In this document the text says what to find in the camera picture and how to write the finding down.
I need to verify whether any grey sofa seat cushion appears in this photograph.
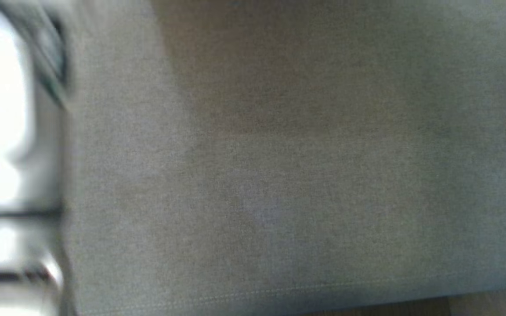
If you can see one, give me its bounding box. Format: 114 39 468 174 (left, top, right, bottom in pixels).
60 0 506 316

